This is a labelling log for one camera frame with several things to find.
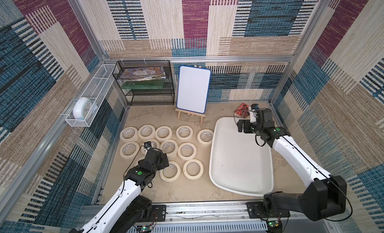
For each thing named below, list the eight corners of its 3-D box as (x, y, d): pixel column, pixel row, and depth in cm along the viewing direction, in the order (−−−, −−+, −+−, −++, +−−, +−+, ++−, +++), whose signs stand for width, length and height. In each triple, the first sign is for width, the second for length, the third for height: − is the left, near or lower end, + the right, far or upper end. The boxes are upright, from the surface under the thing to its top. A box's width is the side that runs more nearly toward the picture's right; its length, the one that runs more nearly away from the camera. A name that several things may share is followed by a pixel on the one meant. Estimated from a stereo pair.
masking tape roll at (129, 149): (119, 158, 93) (117, 156, 91) (123, 144, 100) (122, 141, 97) (136, 158, 93) (135, 156, 91) (140, 143, 99) (139, 141, 97)
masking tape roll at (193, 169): (183, 179, 85) (182, 177, 83) (184, 161, 92) (183, 159, 90) (203, 179, 85) (203, 177, 83) (202, 161, 92) (202, 159, 90)
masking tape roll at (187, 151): (177, 160, 92) (177, 158, 90) (178, 144, 99) (178, 142, 97) (196, 160, 92) (196, 158, 90) (196, 144, 99) (196, 142, 97)
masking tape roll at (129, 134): (119, 143, 101) (116, 140, 98) (124, 129, 108) (122, 126, 105) (137, 143, 101) (135, 140, 98) (140, 129, 108) (139, 126, 105)
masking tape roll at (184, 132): (176, 140, 101) (175, 137, 99) (177, 127, 108) (176, 125, 105) (192, 140, 101) (192, 137, 99) (192, 127, 108) (192, 125, 105)
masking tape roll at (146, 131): (138, 142, 103) (135, 138, 99) (141, 128, 110) (139, 124, 106) (154, 142, 103) (153, 138, 99) (157, 128, 110) (156, 124, 106)
